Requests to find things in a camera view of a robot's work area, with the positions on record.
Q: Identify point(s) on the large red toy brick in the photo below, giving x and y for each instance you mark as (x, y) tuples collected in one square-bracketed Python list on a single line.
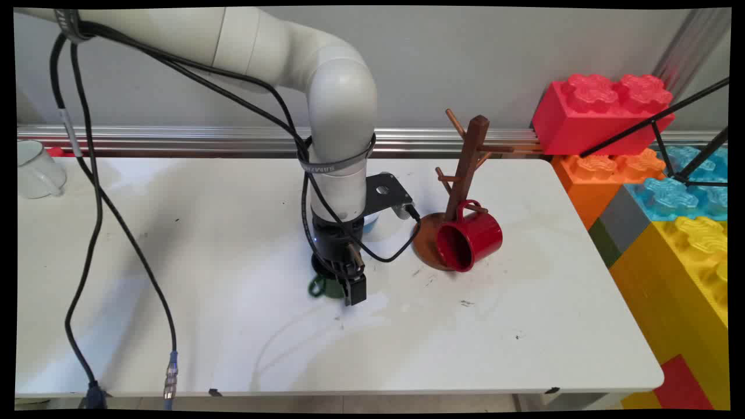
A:
[(582, 122)]

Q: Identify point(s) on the blue and white bowl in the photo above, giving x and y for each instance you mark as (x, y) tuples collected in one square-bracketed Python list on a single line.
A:
[(371, 223)]

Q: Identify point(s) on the large light blue toy brick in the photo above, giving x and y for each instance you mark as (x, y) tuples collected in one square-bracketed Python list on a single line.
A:
[(669, 198)]

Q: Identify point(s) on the small red toy brick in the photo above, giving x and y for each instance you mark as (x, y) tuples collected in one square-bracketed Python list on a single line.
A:
[(681, 384)]

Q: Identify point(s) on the red speckled enamel mug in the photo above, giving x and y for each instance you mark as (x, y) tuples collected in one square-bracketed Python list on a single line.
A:
[(477, 235)]

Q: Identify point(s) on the brown wooden mug tree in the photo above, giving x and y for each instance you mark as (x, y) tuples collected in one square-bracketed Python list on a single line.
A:
[(468, 157)]

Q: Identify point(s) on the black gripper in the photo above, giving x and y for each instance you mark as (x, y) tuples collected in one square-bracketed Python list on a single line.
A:
[(334, 241)]

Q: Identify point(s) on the large yellow toy brick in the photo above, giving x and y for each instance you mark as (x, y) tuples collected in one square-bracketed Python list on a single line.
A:
[(669, 291)]

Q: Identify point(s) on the large orange toy brick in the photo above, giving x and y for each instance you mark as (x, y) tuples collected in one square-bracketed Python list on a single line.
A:
[(588, 186)]

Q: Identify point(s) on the slanted aluminium profile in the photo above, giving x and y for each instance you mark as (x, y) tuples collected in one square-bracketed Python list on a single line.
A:
[(692, 46)]

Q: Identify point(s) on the dark green toy brick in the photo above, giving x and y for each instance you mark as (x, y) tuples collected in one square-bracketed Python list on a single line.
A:
[(605, 244)]

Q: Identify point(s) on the black tripod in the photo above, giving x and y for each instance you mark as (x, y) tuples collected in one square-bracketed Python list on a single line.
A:
[(657, 119)]

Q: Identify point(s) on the dark green enamel mug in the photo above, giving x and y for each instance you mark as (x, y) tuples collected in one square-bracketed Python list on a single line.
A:
[(326, 288)]

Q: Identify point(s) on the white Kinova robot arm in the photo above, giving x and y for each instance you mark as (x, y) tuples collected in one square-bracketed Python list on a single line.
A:
[(337, 99)]

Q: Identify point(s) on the small red flat object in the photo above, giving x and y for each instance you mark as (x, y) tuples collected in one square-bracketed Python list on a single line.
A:
[(58, 152)]

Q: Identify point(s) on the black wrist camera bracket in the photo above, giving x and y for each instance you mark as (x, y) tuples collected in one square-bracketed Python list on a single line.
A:
[(381, 189)]

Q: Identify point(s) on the aluminium wall rail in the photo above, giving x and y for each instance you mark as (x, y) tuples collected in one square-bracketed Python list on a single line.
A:
[(174, 139)]

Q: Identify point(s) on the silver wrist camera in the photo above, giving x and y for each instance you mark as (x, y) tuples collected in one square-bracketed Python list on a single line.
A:
[(401, 210)]

